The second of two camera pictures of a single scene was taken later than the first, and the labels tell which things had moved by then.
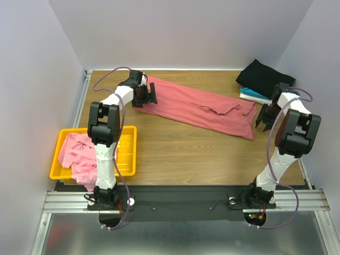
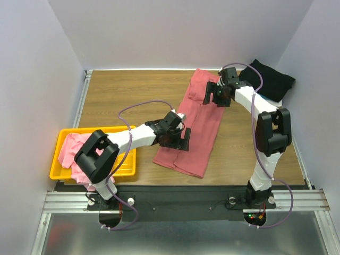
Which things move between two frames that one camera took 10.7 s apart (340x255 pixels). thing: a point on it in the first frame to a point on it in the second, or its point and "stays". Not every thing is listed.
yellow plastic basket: [125, 156] stays
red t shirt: [229, 116] to [205, 121]
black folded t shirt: [262, 78] stays
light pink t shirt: [78, 153] stays
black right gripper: [264, 117] to [215, 95]
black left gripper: [150, 98] to [180, 144]
